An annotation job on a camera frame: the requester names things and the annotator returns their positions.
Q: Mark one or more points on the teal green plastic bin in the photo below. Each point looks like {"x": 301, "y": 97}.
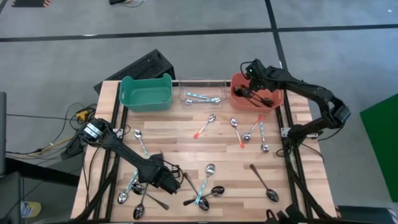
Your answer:
{"x": 146, "y": 99}

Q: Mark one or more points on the green floor mat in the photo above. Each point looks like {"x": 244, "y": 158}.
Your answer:
{"x": 382, "y": 140}

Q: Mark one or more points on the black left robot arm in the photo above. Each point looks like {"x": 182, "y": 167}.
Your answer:
{"x": 124, "y": 151}

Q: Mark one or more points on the black aluminium table frame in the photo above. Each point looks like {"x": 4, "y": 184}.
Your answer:
{"x": 117, "y": 119}

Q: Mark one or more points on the silver mounting plate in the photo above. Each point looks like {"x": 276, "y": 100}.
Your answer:
{"x": 284, "y": 132}
{"x": 119, "y": 133}

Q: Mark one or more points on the yellow blue bag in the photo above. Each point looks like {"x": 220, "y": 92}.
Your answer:
{"x": 31, "y": 210}

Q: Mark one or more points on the yellow power connector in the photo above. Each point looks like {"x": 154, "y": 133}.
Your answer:
{"x": 81, "y": 115}

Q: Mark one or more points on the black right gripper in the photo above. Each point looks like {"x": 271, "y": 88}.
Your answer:
{"x": 258, "y": 74}

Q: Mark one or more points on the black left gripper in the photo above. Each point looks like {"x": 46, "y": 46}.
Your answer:
{"x": 155, "y": 171}

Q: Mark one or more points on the black power supply box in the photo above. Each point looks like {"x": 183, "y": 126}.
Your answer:
{"x": 73, "y": 149}

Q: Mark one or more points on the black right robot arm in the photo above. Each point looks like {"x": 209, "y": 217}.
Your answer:
{"x": 311, "y": 90}

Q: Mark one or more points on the orange plastic bin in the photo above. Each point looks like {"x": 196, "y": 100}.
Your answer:
{"x": 239, "y": 104}

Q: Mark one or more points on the black perforated box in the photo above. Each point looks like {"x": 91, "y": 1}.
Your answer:
{"x": 140, "y": 67}

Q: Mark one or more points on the clear plastic bin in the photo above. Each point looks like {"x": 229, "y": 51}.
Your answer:
{"x": 202, "y": 105}

